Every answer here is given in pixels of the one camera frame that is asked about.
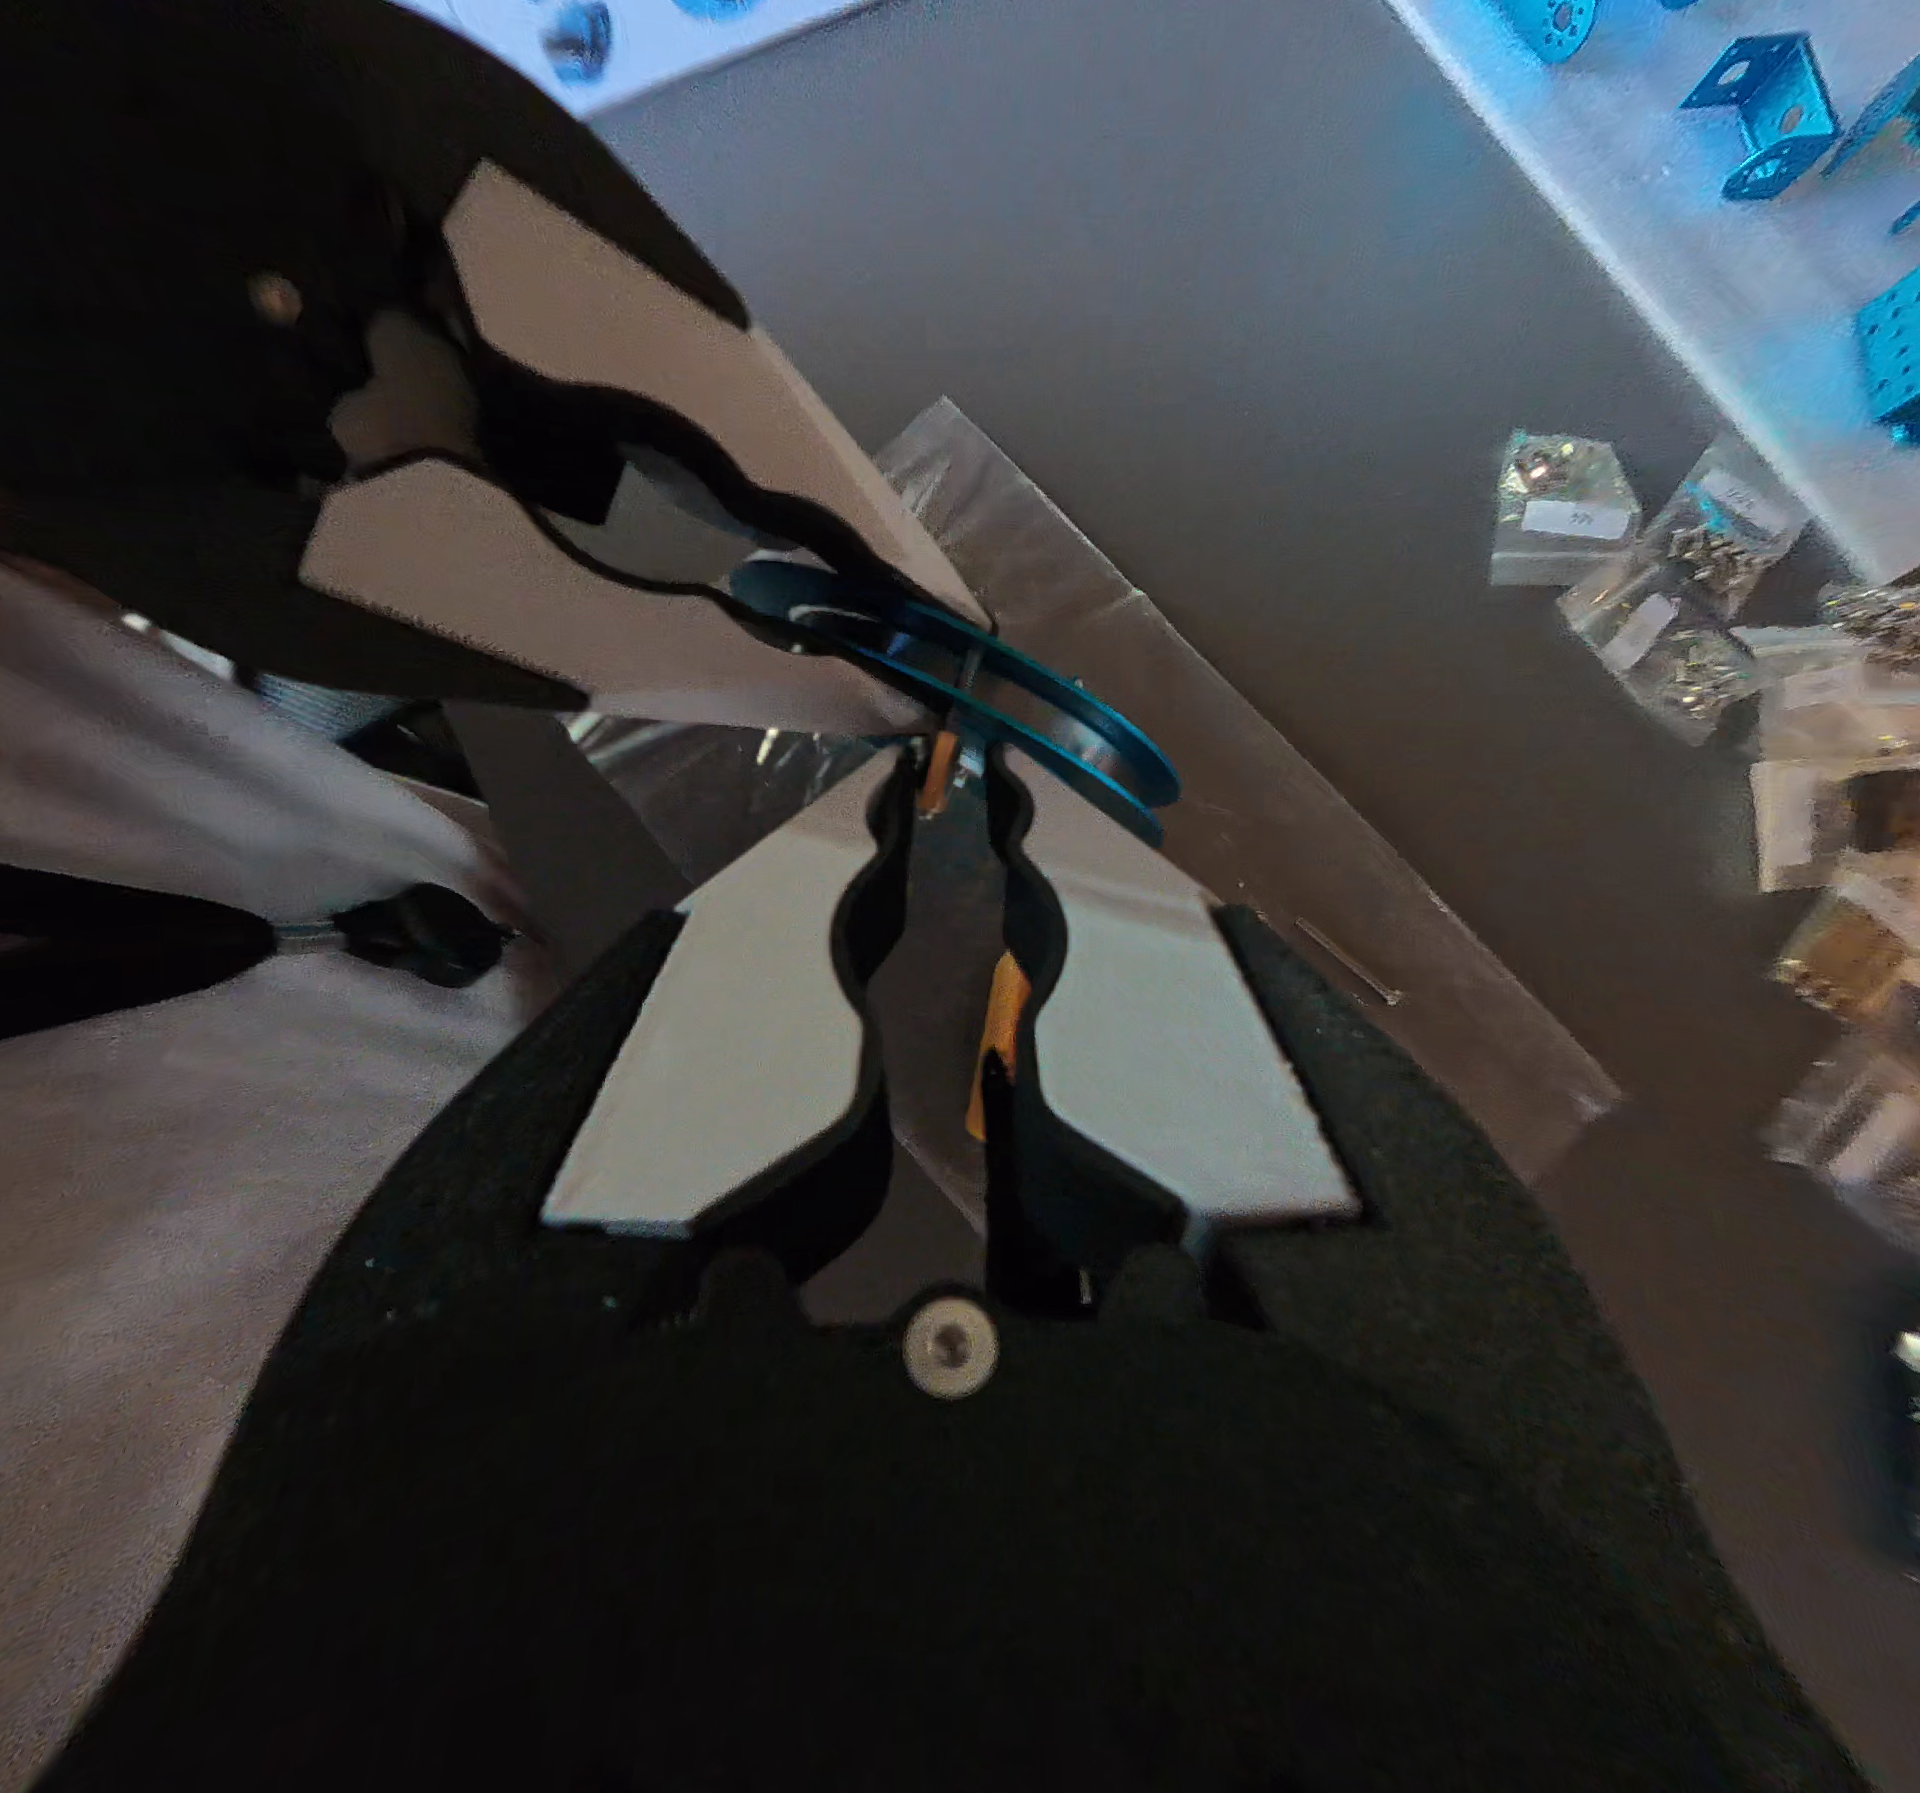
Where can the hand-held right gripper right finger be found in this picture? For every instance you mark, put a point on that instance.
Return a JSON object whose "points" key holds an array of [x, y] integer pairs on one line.
{"points": [[1185, 1059]]}

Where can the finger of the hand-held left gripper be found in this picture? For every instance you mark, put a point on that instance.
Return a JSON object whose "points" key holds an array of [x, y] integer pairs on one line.
{"points": [[675, 368], [480, 592]]}

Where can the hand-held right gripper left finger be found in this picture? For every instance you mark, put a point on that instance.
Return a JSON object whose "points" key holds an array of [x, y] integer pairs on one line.
{"points": [[721, 1059]]}

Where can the yellow tool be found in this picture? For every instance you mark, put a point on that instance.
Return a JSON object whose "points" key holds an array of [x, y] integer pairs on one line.
{"points": [[1002, 1020]]}

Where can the blue round turntable base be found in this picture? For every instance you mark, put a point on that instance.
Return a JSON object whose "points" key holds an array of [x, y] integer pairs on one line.
{"points": [[1111, 759]]}

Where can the grey desk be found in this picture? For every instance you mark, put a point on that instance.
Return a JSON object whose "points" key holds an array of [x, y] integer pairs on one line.
{"points": [[1124, 248]]}

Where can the long silver bolt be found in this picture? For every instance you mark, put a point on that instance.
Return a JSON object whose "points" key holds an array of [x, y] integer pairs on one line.
{"points": [[1347, 962]]}

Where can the large clear plastic bag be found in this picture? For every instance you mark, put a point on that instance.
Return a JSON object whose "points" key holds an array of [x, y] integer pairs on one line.
{"points": [[1275, 803]]}

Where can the pile of small screw bags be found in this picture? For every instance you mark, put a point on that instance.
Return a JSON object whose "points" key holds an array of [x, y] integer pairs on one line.
{"points": [[1650, 622]]}

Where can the white foam sheet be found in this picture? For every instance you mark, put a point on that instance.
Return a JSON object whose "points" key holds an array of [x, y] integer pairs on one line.
{"points": [[1620, 172]]}

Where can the wide blue perforated bracket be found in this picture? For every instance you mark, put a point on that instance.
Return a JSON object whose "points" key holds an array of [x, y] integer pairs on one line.
{"points": [[1892, 352]]}

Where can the small blue angle bracket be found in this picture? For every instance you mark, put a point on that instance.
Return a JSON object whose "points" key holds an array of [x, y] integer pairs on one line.
{"points": [[1778, 99]]}

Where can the teal multi-hole metal bracket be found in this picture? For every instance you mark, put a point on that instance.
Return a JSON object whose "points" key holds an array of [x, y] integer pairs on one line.
{"points": [[1882, 129]]}

